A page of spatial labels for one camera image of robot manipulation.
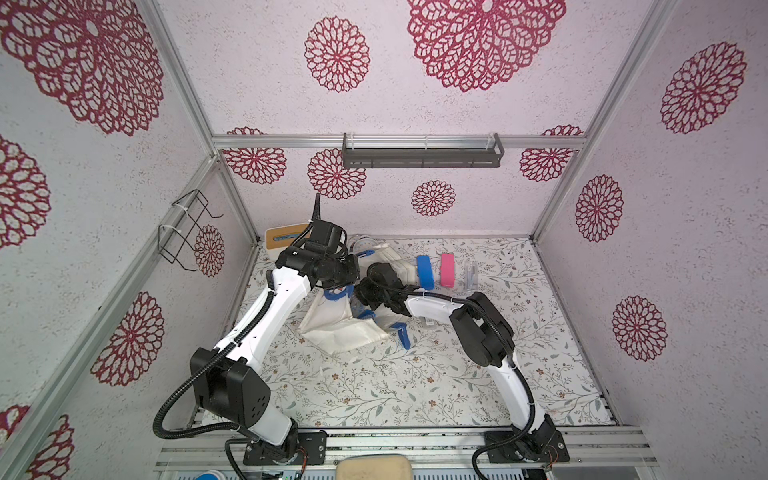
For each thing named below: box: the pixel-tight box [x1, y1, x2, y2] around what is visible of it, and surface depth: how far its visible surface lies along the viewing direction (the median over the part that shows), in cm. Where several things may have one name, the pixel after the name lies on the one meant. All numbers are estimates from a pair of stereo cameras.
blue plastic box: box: [416, 255, 435, 291], surface depth 113 cm
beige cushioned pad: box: [336, 454, 413, 480], surface depth 69 cm
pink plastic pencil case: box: [440, 253, 455, 288], surface depth 112 cm
